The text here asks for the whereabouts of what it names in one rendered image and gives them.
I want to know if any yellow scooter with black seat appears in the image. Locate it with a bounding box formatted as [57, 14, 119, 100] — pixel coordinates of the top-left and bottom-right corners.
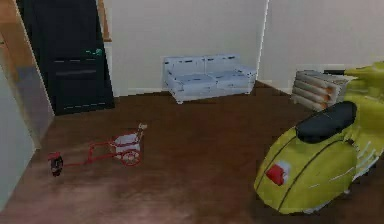
[253, 61, 384, 215]

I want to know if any pale blue sofa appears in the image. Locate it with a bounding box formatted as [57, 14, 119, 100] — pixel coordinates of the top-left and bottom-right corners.
[162, 54, 258, 105]

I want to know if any black cabinet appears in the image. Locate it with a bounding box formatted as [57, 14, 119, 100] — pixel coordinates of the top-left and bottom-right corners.
[15, 0, 116, 117]

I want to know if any red toy tricycle cart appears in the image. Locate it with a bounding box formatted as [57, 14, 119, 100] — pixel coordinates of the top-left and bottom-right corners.
[47, 122, 148, 178]

